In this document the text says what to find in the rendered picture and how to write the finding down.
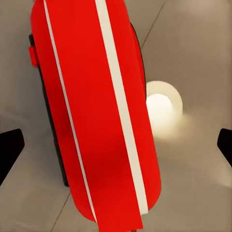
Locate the radio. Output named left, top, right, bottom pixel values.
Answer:
left=29, top=0, right=161, bottom=232

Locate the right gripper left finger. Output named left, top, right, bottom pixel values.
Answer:
left=0, top=129, right=25, bottom=185

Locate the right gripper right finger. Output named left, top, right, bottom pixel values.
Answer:
left=217, top=128, right=232, bottom=166

